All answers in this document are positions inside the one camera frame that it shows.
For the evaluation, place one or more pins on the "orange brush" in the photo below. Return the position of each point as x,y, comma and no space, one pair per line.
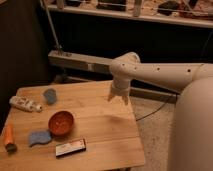
9,142

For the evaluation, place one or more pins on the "blue sponge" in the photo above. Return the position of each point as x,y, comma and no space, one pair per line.
39,137

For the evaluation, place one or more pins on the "wooden table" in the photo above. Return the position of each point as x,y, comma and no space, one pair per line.
108,128

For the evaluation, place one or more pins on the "small blue cup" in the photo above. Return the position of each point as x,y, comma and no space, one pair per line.
50,96

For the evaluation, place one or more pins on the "orange bowl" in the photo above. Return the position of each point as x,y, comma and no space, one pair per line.
61,123

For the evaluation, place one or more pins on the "grey beam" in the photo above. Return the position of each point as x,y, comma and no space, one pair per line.
100,65

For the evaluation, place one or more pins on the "black rectangular box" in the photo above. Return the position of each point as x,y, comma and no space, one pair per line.
70,147

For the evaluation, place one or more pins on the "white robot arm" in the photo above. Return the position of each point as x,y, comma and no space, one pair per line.
191,141

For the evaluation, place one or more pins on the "metal pole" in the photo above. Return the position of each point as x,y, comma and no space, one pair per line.
57,44

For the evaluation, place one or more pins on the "white shelf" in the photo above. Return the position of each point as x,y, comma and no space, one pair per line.
196,13

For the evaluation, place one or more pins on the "white tube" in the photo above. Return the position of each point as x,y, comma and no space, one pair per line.
25,104

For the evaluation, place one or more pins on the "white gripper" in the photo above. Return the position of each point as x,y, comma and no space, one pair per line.
120,87

